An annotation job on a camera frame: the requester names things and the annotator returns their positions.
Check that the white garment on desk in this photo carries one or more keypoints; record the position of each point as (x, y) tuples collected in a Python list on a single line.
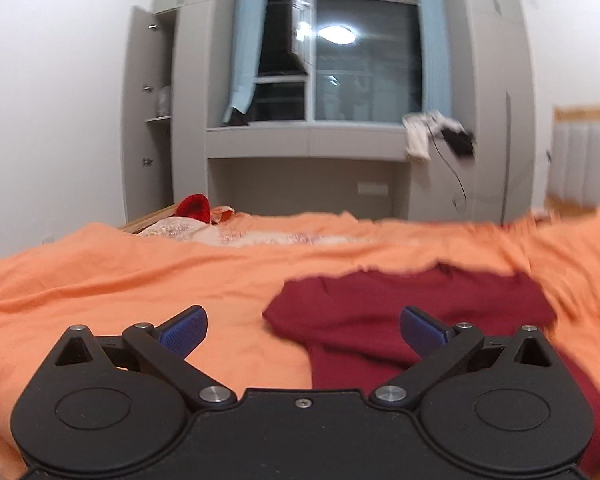
[(421, 128)]

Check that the window with dark glass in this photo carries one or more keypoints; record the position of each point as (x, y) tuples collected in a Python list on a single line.
[(361, 62)]

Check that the grey wardrobe door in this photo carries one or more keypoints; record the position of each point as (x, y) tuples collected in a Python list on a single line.
[(145, 114)]

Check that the light blue right curtain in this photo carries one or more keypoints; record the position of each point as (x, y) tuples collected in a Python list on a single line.
[(436, 57)]

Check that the black garment on desk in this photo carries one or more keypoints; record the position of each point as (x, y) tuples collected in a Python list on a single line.
[(461, 142)]

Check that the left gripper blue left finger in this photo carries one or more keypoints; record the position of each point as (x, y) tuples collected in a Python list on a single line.
[(162, 350)]

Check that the dark red sweater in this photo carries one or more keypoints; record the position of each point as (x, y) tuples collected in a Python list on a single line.
[(519, 410)]

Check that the bright red cloth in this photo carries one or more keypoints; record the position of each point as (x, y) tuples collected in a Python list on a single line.
[(195, 206)]

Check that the grey built-in desk cabinet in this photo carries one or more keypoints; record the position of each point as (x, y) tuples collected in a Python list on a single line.
[(359, 167)]

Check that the white padded headboard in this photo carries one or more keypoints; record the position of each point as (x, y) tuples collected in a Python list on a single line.
[(573, 184)]

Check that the floral patterned blanket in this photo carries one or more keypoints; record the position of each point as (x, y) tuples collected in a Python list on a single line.
[(190, 230)]

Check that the light blue left curtain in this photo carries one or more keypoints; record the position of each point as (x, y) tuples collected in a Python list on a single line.
[(248, 30)]

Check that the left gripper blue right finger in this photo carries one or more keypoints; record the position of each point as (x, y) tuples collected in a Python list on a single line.
[(444, 351)]

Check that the orange bed sheet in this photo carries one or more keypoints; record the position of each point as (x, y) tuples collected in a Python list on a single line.
[(107, 280)]

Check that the light blue curtain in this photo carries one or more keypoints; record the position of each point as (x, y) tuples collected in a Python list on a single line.
[(248, 30), (436, 57)]

